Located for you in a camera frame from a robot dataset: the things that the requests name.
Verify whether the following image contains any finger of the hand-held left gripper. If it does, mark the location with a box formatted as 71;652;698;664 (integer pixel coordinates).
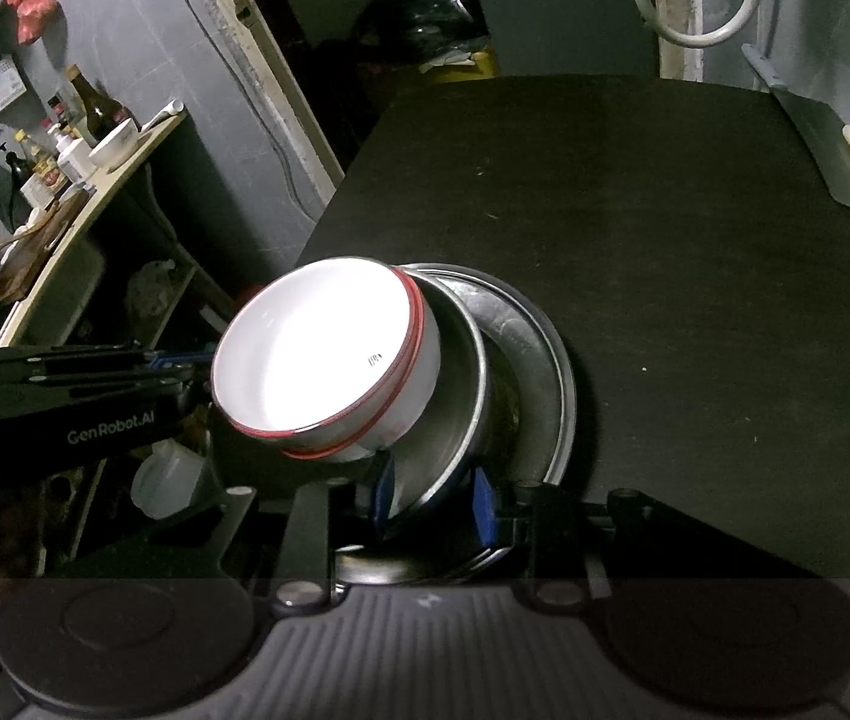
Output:
16;343;214;395

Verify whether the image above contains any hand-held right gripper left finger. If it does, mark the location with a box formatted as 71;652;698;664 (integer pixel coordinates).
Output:
192;457;396;608

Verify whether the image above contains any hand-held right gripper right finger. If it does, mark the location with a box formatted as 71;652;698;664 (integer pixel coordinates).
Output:
474;466;666;608

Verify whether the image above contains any small steel bowl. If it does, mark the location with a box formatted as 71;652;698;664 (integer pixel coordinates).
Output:
376;262;497;533

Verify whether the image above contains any large white ceramic bowl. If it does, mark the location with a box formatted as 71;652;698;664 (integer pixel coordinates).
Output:
279;270;442;464

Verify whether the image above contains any large deep steel plate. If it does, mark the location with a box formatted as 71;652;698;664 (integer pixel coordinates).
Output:
331;262;577;587

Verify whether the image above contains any small white ceramic bowl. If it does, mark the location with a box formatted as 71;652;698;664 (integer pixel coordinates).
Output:
211;259;426;442

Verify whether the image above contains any white plastic jug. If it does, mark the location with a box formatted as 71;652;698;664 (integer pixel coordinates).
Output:
128;439;210;522

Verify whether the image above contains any brown wooden board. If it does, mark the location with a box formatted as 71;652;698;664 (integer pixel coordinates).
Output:
0;191;92;320

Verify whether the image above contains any cream shelf unit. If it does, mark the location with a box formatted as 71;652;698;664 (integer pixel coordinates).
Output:
0;114;261;578

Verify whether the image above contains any dark sauce bottle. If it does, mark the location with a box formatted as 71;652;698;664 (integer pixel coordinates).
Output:
3;152;34;226

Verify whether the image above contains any white pump bottle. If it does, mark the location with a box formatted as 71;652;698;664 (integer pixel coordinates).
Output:
50;124;92;185

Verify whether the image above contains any labelled sauce bottle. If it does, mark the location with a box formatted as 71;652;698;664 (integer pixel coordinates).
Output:
12;129;70;200

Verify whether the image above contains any white bowl with thin rim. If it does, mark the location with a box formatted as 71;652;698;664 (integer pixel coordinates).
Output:
87;122;139;170

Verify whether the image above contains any white tube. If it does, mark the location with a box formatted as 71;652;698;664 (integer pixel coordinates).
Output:
138;101;186;132

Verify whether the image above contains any dark wine bottle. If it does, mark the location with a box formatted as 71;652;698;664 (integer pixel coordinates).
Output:
65;64;126;145

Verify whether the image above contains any yellow container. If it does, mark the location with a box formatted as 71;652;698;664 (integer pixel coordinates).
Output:
419;47;502;85

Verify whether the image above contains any black plastic bag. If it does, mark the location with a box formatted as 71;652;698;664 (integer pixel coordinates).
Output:
354;0;490;72

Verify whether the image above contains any steel cleaver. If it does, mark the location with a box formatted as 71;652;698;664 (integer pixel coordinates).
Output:
740;43;850;227

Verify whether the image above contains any dark cabinet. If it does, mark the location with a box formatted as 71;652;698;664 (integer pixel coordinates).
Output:
462;0;662;77

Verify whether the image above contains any white door frame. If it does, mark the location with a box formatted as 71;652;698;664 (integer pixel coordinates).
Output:
158;0;707;207

